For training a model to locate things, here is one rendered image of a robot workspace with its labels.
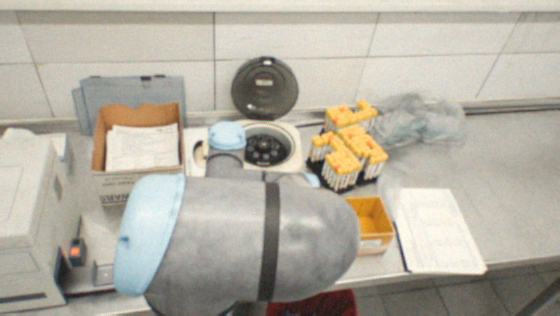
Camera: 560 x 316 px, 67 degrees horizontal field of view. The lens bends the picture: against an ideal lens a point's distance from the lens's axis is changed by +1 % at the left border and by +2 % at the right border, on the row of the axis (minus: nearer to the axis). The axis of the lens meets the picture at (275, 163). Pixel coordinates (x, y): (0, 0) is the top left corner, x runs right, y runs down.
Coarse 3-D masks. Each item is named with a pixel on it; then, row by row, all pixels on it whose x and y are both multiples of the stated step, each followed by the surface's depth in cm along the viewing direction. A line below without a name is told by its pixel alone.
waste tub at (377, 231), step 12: (360, 204) 123; (372, 204) 124; (360, 216) 128; (372, 216) 127; (384, 216) 119; (372, 228) 125; (384, 228) 119; (372, 240) 114; (384, 240) 115; (360, 252) 118; (372, 252) 119; (384, 252) 120
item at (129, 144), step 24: (120, 120) 136; (144, 120) 137; (168, 120) 139; (96, 144) 121; (120, 144) 132; (144, 144) 132; (168, 144) 134; (96, 168) 119; (120, 168) 125; (144, 168) 115; (168, 168) 116; (120, 192) 119
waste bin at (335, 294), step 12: (300, 300) 177; (312, 300) 176; (324, 300) 171; (336, 300) 166; (348, 300) 160; (276, 312) 168; (300, 312) 183; (312, 312) 180; (324, 312) 174; (336, 312) 167; (348, 312) 156
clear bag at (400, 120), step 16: (400, 96) 149; (416, 96) 145; (384, 112) 148; (400, 112) 145; (416, 112) 147; (384, 128) 147; (400, 128) 146; (416, 128) 151; (384, 144) 149; (400, 144) 153
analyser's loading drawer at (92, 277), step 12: (96, 264) 103; (108, 264) 104; (60, 276) 102; (72, 276) 102; (84, 276) 103; (96, 276) 102; (108, 276) 103; (72, 288) 100; (84, 288) 100; (96, 288) 101
